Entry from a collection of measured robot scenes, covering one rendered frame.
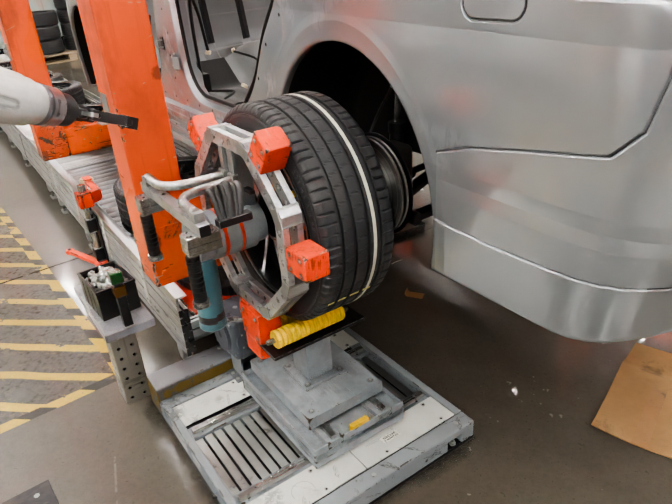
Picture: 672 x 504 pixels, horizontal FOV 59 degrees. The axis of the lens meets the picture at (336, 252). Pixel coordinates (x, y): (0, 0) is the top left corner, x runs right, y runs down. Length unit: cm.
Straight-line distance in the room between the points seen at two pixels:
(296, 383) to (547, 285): 102
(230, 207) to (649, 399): 170
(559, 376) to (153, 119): 177
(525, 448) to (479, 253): 92
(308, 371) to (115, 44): 118
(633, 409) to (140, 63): 203
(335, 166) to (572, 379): 140
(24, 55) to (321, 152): 258
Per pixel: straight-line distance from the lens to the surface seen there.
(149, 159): 201
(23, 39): 384
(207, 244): 147
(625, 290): 131
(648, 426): 238
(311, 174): 147
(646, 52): 114
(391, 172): 181
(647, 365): 265
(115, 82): 194
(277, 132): 147
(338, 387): 204
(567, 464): 218
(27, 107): 137
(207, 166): 185
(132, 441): 236
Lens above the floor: 155
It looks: 27 degrees down
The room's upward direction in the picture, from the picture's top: 4 degrees counter-clockwise
